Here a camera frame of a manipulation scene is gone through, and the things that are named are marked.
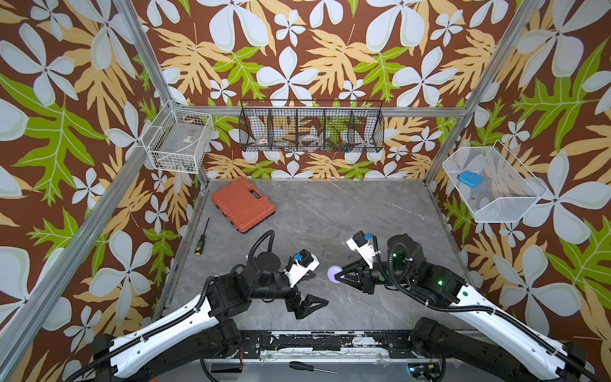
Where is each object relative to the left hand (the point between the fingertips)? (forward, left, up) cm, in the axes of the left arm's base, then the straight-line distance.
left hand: (321, 287), depth 63 cm
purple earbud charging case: (+3, -3, +2) cm, 5 cm away
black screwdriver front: (-17, +3, -22) cm, 28 cm away
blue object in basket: (+39, -56, +3) cm, 68 cm away
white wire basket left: (+50, +52, +11) cm, 73 cm away
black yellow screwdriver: (+22, +47, -21) cm, 56 cm away
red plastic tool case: (+43, +32, -19) cm, 57 cm away
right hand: (+2, -4, +2) cm, 5 cm away
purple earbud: (+21, -3, -23) cm, 31 cm away
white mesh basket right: (+35, -61, +4) cm, 70 cm away
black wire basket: (+64, +2, +8) cm, 64 cm away
